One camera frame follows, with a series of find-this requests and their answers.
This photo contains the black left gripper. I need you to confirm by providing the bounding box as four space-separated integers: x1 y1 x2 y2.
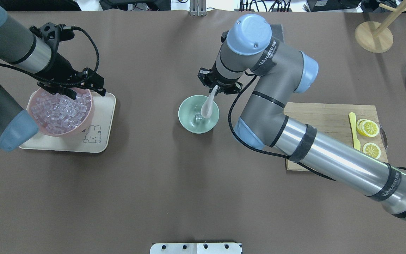
37 54 106 99

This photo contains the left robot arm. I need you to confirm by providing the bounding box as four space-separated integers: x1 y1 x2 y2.
0 6 106 152

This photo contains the yellow plastic knife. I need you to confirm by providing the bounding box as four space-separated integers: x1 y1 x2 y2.
349 111 361 151

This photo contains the pink bowl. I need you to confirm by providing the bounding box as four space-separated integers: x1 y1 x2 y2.
26 86 95 137

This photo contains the cream rabbit tray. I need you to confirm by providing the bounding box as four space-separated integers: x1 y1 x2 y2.
19 92 116 153

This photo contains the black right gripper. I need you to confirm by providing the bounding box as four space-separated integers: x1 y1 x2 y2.
198 67 243 95

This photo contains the single clear ice cube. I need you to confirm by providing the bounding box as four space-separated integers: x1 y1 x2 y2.
193 111 206 126

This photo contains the single lemon slice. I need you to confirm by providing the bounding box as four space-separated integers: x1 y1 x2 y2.
362 143 382 159

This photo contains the aluminium frame post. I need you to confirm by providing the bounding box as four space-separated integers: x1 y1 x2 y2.
189 0 207 17

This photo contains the round wooden stand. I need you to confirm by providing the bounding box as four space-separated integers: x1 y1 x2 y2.
354 0 406 53

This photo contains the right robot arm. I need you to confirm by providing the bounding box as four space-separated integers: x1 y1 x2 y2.
198 13 406 221

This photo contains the white ceramic spoon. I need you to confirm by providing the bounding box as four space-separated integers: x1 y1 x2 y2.
201 85 219 119

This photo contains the bamboo cutting board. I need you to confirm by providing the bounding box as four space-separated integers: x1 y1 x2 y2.
283 102 389 171

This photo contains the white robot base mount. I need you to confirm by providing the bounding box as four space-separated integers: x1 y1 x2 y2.
150 242 243 254

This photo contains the mint green bowl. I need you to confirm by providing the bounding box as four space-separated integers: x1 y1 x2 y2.
178 95 220 134

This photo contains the clear ice cubes pile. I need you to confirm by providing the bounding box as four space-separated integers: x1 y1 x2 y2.
31 92 92 134

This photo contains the lower lemon slice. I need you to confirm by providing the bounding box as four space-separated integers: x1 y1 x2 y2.
356 119 367 136

